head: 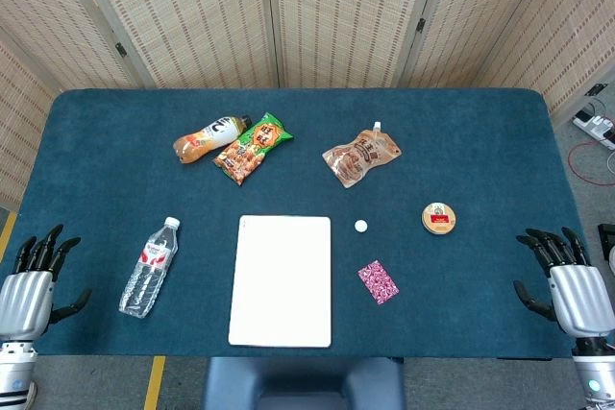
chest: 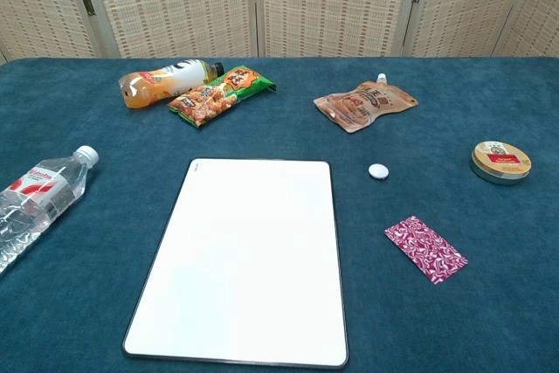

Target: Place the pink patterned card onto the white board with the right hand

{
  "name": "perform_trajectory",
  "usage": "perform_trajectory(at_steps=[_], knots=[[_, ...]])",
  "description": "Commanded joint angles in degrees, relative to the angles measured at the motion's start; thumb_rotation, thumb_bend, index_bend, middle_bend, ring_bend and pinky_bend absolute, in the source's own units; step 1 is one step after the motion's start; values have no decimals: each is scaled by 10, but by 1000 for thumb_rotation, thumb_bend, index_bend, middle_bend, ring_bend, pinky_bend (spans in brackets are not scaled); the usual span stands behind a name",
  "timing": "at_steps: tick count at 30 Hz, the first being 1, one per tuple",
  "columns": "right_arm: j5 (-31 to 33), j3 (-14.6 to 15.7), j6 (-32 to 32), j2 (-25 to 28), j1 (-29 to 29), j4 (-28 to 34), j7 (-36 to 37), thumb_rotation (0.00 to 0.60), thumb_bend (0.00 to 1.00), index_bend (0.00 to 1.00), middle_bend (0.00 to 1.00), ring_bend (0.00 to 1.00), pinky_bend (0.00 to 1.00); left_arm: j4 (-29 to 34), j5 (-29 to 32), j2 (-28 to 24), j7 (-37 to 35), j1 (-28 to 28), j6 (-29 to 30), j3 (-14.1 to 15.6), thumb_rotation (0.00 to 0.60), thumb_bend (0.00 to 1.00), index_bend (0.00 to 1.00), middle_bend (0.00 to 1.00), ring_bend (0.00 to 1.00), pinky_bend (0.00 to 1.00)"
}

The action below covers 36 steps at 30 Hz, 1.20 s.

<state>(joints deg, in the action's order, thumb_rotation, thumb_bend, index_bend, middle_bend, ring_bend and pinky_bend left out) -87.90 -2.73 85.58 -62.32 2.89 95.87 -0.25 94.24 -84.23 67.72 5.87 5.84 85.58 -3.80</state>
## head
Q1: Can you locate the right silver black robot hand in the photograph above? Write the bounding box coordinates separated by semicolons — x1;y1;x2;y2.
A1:
512;226;615;339

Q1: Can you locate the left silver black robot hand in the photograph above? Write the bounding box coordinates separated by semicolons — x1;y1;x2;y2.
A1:
0;224;93;342

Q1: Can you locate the pink patterned packet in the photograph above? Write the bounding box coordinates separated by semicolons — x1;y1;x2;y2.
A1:
357;259;401;306

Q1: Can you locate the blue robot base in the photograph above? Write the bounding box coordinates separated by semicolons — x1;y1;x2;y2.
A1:
201;356;407;410

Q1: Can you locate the round tan tin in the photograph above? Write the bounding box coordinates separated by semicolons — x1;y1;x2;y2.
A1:
421;202;456;237

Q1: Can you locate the white rectangular board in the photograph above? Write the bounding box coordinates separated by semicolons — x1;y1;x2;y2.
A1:
228;214;332;349

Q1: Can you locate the black box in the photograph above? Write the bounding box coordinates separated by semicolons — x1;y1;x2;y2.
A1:
597;223;615;260

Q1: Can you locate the clear plastic water bottle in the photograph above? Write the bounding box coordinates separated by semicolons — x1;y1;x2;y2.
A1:
118;216;182;320

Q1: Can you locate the dark blue table cloth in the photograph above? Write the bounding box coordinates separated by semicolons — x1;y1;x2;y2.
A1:
9;87;600;359

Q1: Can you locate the white power strip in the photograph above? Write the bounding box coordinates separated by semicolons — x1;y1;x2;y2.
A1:
571;109;615;151

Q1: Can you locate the orange juice bottle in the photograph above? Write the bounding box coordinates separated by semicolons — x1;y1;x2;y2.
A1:
172;114;254;165

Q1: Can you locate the brown spout pouch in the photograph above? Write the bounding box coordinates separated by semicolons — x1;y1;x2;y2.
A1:
321;121;404;189

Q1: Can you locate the green orange snack bag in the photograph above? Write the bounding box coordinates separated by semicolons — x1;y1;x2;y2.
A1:
212;111;295;186

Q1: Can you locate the bamboo folding screen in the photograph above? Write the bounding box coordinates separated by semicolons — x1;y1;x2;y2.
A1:
0;0;615;212

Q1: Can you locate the red cable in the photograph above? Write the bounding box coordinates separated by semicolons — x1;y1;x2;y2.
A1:
566;140;615;186

